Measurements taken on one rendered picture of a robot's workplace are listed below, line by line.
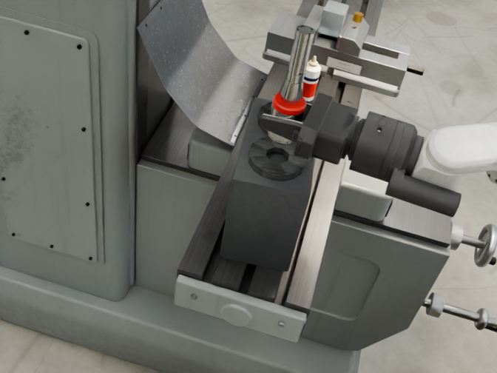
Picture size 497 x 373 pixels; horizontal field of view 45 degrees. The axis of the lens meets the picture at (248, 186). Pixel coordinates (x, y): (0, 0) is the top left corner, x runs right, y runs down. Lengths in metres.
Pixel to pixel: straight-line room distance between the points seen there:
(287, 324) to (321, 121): 0.35
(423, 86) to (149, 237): 2.11
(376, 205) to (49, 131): 0.78
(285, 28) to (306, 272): 0.71
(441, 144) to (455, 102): 2.56
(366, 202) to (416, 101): 1.91
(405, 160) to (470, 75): 2.86
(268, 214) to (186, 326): 0.92
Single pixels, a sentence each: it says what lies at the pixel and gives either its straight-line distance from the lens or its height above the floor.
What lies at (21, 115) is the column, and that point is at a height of 0.81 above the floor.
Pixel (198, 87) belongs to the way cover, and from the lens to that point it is 1.42.
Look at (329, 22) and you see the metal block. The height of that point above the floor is 1.04.
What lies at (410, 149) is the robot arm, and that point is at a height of 1.23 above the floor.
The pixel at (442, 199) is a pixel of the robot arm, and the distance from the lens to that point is 0.84.
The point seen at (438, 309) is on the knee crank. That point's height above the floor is 0.52.
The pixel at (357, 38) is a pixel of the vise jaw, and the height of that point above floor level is 1.03.
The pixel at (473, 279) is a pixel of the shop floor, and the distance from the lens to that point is 2.48.
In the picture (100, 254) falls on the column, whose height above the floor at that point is 0.39.
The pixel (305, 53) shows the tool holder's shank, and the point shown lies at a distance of 0.82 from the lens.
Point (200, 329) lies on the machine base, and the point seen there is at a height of 0.20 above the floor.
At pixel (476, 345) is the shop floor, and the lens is 2.29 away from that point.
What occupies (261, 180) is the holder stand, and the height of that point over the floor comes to 1.11.
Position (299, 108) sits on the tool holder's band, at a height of 1.23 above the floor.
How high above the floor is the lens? 1.72
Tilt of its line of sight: 43 degrees down
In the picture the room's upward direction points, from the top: 11 degrees clockwise
